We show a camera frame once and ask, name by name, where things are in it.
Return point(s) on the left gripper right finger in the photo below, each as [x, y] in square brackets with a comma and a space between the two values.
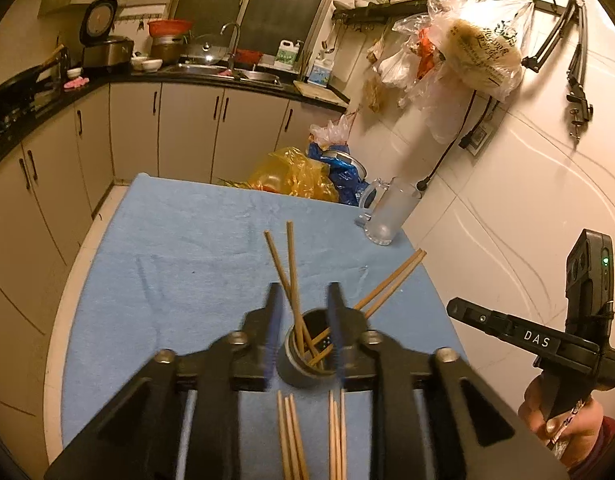
[368, 360]

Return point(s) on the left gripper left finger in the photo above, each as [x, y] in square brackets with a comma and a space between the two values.
[242, 360]

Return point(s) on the wooden chopstick six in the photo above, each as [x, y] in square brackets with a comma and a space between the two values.
[343, 437]

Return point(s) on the wooden chopstick four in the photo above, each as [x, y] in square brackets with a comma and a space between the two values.
[332, 437]

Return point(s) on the wooden chopstick seven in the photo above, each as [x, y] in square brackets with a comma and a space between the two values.
[323, 341]

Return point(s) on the wooden chopstick five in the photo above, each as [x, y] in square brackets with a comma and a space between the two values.
[338, 453]

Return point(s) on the wooden chopstick eight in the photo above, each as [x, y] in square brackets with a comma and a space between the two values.
[410, 262]

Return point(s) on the wooden chopstick nine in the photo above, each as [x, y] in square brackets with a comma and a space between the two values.
[309, 345]

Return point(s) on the wooden chopstick one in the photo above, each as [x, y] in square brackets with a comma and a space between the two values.
[282, 430]

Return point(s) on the wooden chopstick two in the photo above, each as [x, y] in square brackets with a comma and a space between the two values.
[292, 445]

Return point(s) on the wooden chopstick three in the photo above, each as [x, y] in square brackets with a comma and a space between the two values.
[298, 441]

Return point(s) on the wooden chopstick ten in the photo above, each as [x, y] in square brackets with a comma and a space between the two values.
[294, 288]

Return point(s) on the right hand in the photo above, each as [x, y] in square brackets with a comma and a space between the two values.
[581, 434]

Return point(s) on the black utensil holder cup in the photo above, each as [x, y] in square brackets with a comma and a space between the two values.
[293, 366]

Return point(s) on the blue towel mat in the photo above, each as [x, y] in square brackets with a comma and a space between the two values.
[180, 265]

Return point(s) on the frosted glass mug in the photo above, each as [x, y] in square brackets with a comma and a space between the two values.
[384, 207]

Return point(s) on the blue plastic bag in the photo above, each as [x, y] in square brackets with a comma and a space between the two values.
[345, 172]

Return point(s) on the yellow plastic bag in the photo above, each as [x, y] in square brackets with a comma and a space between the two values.
[290, 172]

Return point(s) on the wooden cutting board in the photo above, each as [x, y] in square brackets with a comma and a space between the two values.
[318, 93]

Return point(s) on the white detergent bottle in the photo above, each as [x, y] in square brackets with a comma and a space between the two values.
[287, 55]

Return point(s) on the glass pot lid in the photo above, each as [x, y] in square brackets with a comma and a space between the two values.
[206, 49]

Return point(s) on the steel pot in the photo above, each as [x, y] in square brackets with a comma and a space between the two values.
[168, 48]

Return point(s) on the sink faucet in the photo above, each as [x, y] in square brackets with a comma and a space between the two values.
[235, 32]

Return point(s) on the hanging bag of flatbread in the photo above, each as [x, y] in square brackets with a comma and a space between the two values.
[484, 42]

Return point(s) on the rice cooker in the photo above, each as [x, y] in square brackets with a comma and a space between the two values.
[101, 49]

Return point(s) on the red basin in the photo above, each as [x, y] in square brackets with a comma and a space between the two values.
[174, 27]

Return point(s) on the black frying pan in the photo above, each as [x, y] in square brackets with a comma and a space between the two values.
[21, 86]

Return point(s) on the wall hook rack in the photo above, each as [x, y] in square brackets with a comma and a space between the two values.
[381, 13]

